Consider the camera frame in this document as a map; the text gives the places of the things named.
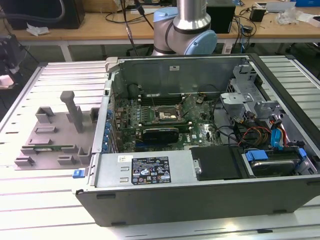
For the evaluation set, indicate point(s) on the metal locking lever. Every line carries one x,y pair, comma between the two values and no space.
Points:
185,114
152,100

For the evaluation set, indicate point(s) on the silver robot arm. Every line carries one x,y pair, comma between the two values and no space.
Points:
190,20

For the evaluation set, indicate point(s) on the CPU socket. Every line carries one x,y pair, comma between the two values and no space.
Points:
165,115

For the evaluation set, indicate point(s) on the black RAM slot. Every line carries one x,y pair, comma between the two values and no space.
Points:
162,125
160,97
160,102
162,122
185,127
160,94

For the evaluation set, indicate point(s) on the black graphics card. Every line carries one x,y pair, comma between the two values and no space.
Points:
160,136

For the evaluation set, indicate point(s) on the silver coin battery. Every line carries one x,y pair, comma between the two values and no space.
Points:
200,100

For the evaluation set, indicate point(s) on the green motherboard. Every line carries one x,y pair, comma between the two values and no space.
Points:
207,132

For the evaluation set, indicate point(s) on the blue expansion card clip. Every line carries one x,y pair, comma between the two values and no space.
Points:
109,115
105,145
108,125
107,133

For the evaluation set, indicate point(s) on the black plastic shroud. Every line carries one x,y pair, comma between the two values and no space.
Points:
215,162

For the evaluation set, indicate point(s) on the silver power supply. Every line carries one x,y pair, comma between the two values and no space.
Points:
112,172

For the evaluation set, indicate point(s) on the grey case latch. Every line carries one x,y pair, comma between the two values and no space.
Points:
111,62

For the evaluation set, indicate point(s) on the metal disk bay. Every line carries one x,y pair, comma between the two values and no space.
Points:
236,100

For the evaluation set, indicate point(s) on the open grey PC case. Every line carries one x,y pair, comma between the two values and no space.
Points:
150,205

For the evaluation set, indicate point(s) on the blue case latch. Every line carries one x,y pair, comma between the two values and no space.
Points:
78,174

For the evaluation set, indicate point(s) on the wooden desk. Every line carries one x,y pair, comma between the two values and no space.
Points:
100,32

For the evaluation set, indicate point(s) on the grey parts rack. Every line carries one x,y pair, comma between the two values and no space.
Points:
50,130

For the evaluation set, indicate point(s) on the black speaker box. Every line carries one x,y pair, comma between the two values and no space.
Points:
221,20

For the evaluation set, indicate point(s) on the hard disk in blue carrier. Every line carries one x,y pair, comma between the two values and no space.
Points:
272,168

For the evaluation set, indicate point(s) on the small black adapter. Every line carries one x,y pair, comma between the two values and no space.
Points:
247,30

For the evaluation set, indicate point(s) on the small black cube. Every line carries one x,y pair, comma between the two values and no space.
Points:
257,15

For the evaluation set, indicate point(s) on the crumpled white paper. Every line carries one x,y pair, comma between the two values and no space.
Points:
37,30

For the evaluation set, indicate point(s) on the large black box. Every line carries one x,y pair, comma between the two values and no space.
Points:
37,12

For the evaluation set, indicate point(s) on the crumpled clear plastic bag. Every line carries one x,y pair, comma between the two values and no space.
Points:
287,16

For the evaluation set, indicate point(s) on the white flat box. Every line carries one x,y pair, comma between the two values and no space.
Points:
312,21

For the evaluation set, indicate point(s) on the blue box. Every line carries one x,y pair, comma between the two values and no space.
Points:
307,5

